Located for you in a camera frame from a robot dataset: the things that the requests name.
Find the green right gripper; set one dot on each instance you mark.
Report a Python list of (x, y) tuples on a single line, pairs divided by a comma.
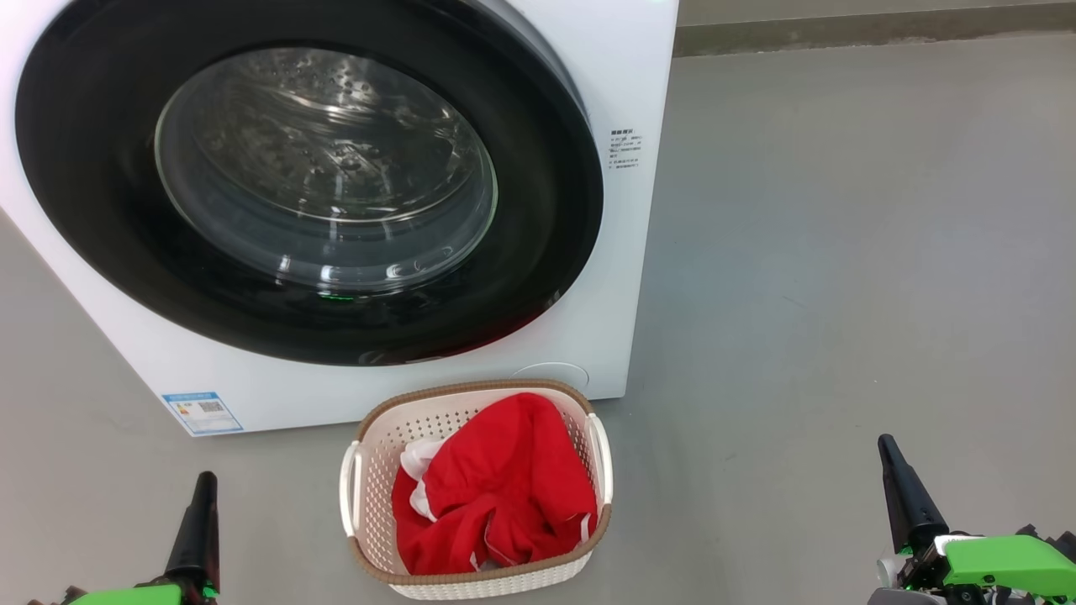
[(1009, 563)]

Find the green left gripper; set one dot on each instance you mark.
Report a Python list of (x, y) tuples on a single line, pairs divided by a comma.
[(126, 597)]

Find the red and white garment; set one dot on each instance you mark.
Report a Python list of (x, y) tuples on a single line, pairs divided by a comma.
[(504, 487)]

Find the black round glass washer door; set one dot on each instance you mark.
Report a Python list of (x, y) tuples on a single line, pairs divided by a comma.
[(92, 168)]

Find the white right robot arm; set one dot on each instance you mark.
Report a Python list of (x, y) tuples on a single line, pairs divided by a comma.
[(891, 597)]

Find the cream perforated basket brown rim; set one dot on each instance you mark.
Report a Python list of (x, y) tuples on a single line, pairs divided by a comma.
[(374, 538)]

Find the white front-load washing machine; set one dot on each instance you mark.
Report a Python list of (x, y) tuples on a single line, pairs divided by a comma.
[(605, 277)]

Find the blue energy label sticker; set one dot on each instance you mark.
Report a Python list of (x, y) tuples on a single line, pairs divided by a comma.
[(203, 412)]

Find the round white filter cover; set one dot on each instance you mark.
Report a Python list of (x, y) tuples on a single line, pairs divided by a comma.
[(551, 373)]

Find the grey wall baseboard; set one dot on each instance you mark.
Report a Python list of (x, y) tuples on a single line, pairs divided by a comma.
[(883, 29)]

